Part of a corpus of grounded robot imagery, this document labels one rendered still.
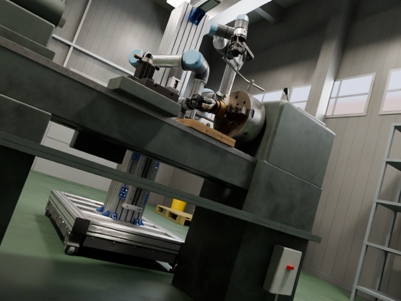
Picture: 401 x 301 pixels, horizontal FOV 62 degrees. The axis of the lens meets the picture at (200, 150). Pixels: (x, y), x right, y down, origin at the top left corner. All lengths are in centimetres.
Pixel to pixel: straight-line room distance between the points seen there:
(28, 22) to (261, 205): 140
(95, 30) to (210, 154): 849
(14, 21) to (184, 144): 84
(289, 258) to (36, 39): 168
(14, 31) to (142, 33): 897
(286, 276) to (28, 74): 166
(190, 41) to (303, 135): 127
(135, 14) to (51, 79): 914
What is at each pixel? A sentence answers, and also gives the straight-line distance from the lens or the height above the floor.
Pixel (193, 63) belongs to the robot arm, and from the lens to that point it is 212.
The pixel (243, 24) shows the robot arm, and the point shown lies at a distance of 207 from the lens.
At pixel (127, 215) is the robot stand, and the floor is 27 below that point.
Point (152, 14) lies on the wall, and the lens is 1066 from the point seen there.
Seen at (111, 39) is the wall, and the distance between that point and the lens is 1000.
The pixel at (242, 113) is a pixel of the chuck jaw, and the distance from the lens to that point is 187.
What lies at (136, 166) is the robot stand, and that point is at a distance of 252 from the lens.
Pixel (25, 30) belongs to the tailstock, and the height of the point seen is 95.
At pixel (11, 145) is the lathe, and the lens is 121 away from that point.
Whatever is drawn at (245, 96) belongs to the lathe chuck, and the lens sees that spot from 197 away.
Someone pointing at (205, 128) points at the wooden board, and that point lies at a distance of 165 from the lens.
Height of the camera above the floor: 55
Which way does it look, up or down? 8 degrees up
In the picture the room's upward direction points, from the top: 18 degrees clockwise
